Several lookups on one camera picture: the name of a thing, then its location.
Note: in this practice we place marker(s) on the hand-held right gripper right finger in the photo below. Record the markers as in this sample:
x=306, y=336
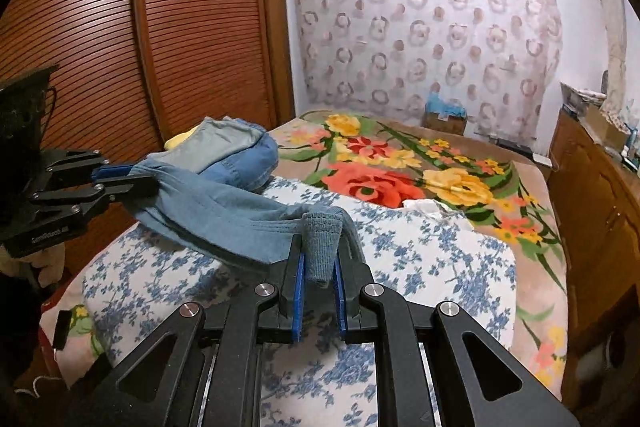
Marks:
x=339, y=302

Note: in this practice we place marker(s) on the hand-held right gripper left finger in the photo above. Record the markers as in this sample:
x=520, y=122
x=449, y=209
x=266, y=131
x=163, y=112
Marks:
x=299, y=302

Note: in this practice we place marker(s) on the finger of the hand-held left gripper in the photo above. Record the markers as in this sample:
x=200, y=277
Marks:
x=112, y=171
x=120, y=191

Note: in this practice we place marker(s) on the teal pants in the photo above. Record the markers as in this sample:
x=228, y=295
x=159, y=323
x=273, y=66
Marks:
x=240, y=212

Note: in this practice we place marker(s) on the folded grey pants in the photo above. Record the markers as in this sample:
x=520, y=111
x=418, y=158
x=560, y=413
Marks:
x=220, y=146

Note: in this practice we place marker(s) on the blue floral quilt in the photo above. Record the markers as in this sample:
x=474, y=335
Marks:
x=310, y=287

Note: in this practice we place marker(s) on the white cloth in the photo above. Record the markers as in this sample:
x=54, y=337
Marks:
x=430, y=207

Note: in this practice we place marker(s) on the blue denim jeans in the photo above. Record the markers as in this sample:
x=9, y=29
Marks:
x=250, y=164

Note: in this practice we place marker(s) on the wooden louvred wardrobe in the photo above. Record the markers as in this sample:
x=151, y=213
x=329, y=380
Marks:
x=150, y=37

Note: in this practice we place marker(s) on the flower print blanket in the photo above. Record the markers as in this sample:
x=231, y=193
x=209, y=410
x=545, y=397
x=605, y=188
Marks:
x=440, y=187

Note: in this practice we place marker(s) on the cardboard box with blue cloth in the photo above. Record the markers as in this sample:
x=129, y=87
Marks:
x=445, y=112

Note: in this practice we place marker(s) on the wooden cabinet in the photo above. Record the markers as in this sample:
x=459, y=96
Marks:
x=595, y=217

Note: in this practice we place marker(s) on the woven basket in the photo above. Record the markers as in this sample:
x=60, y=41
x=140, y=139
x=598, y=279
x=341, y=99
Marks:
x=580, y=99

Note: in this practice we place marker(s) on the cream lace curtain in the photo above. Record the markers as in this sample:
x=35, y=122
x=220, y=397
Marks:
x=619, y=32

